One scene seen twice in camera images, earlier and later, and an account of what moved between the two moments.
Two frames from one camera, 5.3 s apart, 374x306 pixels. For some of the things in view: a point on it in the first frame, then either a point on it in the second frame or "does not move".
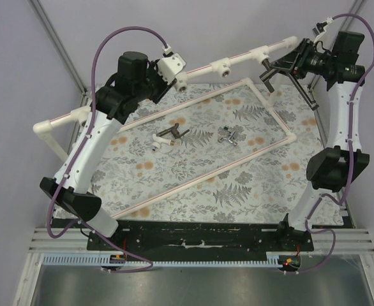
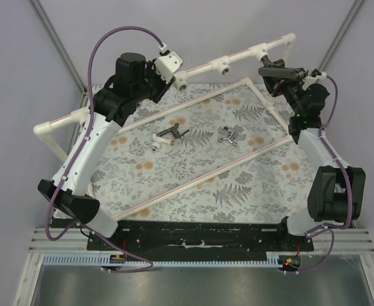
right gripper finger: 311,102 to 274,85
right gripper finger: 286,60 to 281,71
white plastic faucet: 159,141 does not move
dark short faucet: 175,131 does not move
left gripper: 161,88 does not move
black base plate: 199,240 does not move
